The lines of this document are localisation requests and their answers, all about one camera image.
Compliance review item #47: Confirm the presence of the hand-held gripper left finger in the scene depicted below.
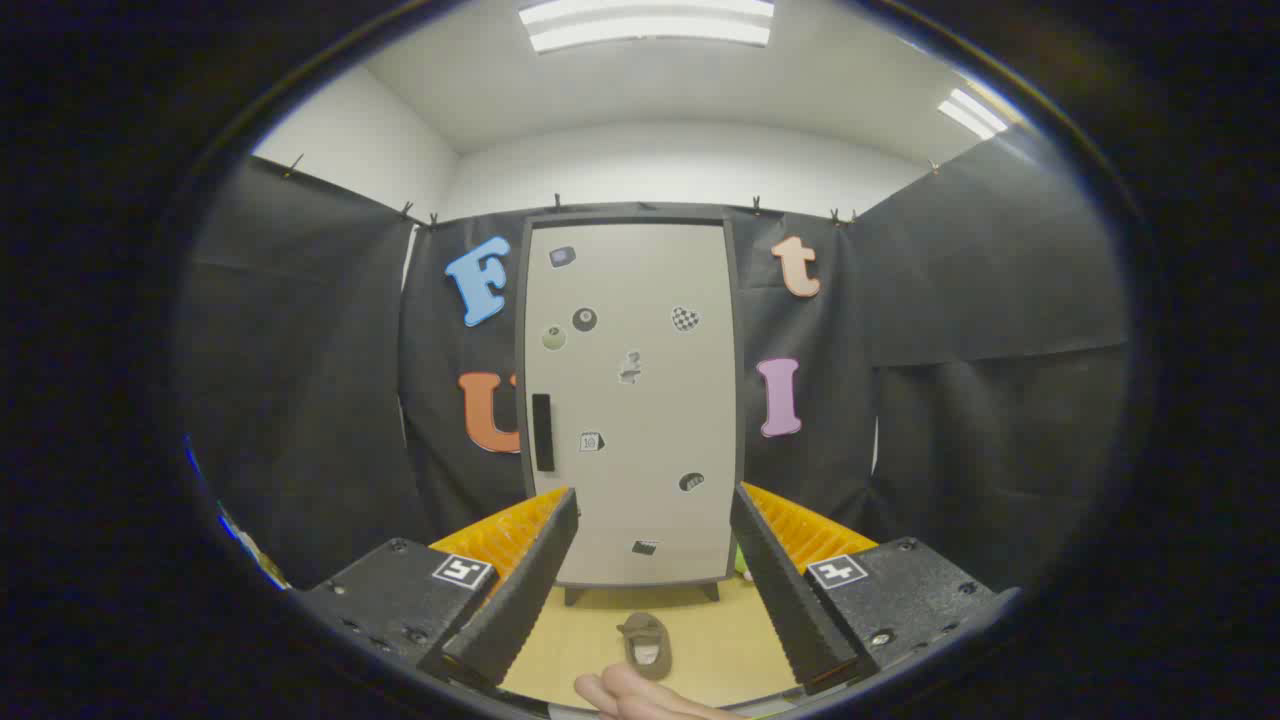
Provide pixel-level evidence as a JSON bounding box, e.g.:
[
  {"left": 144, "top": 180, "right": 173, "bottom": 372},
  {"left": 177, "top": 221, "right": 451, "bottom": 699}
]
[{"left": 290, "top": 487, "right": 581, "bottom": 701}]

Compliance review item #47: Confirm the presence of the grey shoe cabinet door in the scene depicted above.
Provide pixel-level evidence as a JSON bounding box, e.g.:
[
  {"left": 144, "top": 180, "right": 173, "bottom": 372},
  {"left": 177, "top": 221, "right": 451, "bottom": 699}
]
[{"left": 519, "top": 220, "right": 742, "bottom": 589}]

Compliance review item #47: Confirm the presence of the white cluttered desk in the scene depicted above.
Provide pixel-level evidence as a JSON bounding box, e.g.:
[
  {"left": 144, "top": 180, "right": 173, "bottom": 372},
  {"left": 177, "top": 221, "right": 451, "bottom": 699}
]
[{"left": 218, "top": 503, "right": 291, "bottom": 591}]

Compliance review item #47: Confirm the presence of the large ceiling light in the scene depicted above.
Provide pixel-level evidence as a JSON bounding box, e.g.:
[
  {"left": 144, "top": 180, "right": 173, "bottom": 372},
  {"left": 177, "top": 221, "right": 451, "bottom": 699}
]
[{"left": 518, "top": 0, "right": 776, "bottom": 53}]

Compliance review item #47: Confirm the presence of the brown fuzzy shoe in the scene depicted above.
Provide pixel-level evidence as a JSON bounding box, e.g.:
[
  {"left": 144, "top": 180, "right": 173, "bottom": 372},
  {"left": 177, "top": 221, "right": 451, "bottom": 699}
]
[{"left": 617, "top": 612, "right": 673, "bottom": 682}]

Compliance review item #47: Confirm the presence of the black door handle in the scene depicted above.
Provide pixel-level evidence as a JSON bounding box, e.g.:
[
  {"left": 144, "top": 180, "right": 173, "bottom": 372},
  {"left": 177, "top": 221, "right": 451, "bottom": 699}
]
[{"left": 532, "top": 393, "right": 556, "bottom": 473}]

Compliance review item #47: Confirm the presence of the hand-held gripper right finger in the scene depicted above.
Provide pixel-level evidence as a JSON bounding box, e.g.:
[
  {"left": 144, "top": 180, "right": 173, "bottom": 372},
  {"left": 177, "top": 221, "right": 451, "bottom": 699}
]
[{"left": 730, "top": 482, "right": 1021, "bottom": 696}]

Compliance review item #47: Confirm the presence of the black backdrop cloth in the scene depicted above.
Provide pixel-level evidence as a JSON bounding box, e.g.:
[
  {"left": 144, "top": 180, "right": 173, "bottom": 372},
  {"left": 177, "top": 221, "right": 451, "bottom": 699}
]
[{"left": 178, "top": 125, "right": 1131, "bottom": 601}]

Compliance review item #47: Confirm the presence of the small ceiling light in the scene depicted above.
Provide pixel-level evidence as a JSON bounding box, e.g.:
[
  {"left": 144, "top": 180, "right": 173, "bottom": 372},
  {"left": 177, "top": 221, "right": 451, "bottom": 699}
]
[{"left": 938, "top": 88, "right": 1009, "bottom": 141}]

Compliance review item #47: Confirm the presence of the grey shoe cabinet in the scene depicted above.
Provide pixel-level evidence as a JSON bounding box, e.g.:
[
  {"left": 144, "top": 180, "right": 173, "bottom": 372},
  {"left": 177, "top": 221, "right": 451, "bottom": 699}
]
[{"left": 515, "top": 208, "right": 748, "bottom": 607}]

